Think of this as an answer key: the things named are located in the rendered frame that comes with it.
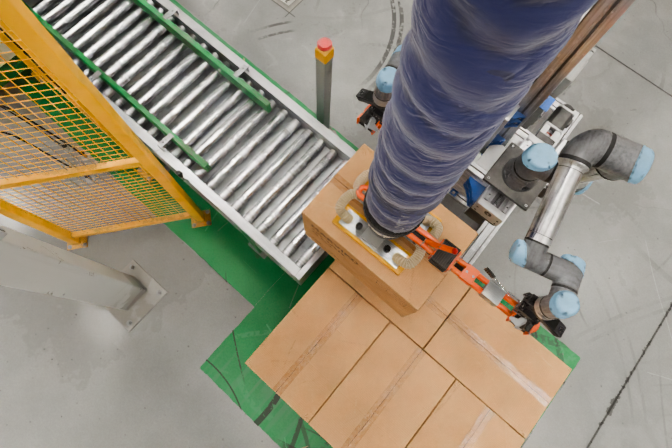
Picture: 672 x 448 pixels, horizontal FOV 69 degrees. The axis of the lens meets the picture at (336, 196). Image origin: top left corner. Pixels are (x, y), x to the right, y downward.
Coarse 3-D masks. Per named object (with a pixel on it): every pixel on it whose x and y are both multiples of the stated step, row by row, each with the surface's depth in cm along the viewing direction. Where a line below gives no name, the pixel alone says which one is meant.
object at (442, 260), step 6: (444, 240) 177; (450, 246) 178; (456, 246) 177; (432, 252) 176; (438, 252) 177; (444, 252) 177; (432, 258) 176; (438, 258) 177; (444, 258) 177; (450, 258) 177; (456, 258) 175; (432, 264) 180; (438, 264) 175; (444, 264) 176; (450, 264) 175; (444, 270) 175
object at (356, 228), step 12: (348, 204) 195; (336, 216) 194; (360, 216) 194; (348, 228) 192; (360, 228) 189; (360, 240) 191; (384, 240) 191; (372, 252) 190; (384, 252) 189; (408, 252) 190; (384, 264) 189; (396, 264) 188
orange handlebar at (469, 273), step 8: (360, 192) 184; (424, 232) 180; (416, 240) 179; (432, 240) 179; (424, 248) 179; (464, 264) 177; (456, 272) 176; (464, 272) 175; (472, 272) 176; (464, 280) 175; (472, 280) 175; (480, 280) 176; (488, 280) 175; (480, 288) 174; (504, 296) 174; (512, 304) 173; (504, 312) 173; (512, 312) 172; (536, 328) 171
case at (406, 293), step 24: (360, 168) 202; (336, 192) 199; (312, 216) 195; (456, 216) 197; (336, 240) 193; (456, 240) 194; (360, 264) 194; (384, 288) 198; (408, 288) 188; (432, 288) 188; (408, 312) 202
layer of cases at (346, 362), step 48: (336, 288) 239; (288, 336) 231; (336, 336) 232; (384, 336) 233; (432, 336) 236; (480, 336) 234; (528, 336) 235; (288, 384) 225; (336, 384) 226; (384, 384) 226; (432, 384) 227; (480, 384) 228; (528, 384) 228; (336, 432) 219; (384, 432) 220; (432, 432) 221; (480, 432) 221; (528, 432) 222
